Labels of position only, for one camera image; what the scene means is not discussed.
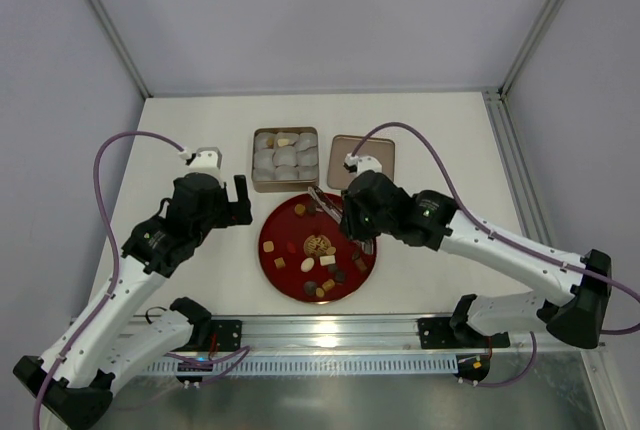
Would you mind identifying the metal serving tongs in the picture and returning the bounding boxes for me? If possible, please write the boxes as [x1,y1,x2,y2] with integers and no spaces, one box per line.
[307,186,375,255]

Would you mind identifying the gold ribbed round chocolate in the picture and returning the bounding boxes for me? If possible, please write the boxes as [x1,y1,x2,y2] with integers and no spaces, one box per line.
[294,204,306,216]

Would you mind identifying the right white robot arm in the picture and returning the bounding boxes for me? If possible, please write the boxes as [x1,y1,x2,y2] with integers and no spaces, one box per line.
[340,171,611,349]

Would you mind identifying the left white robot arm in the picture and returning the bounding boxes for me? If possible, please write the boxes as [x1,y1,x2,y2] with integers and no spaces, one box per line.
[13,147,252,429]

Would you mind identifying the brown rectangular chocolate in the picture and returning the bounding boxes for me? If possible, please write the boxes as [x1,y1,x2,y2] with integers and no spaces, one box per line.
[355,259,367,272]

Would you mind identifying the tan rounded square chocolate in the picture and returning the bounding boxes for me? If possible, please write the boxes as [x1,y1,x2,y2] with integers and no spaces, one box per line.
[263,241,275,253]

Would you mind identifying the white rectangular chocolate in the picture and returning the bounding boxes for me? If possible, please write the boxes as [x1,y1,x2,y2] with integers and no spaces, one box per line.
[320,255,335,266]

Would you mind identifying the white swirl oval chocolate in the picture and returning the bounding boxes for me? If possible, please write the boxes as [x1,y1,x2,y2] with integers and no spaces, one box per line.
[300,257,315,272]

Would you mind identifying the caramel barrel chocolate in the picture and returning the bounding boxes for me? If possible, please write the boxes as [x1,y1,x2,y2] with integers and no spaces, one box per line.
[322,279,336,292]

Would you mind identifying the grey brown round chocolate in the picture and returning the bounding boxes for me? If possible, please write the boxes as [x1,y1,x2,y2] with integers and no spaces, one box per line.
[303,281,317,295]

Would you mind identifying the gold tin box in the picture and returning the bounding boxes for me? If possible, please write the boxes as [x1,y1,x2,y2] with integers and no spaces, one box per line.
[251,126,320,193]

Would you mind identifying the gold tin lid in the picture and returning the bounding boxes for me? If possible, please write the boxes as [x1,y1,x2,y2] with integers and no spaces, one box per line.
[327,135,396,190]

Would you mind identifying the red round tray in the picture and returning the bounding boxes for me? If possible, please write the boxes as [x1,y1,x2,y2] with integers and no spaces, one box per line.
[257,194,377,304]

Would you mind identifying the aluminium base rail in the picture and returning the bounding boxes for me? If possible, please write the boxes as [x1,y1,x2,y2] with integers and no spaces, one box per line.
[69,312,607,351]

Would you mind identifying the white slotted cable duct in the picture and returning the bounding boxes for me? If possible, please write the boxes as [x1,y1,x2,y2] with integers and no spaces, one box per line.
[142,353,458,378]

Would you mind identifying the aluminium frame post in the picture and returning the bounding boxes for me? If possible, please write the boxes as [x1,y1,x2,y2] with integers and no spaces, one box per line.
[85,0,152,100]

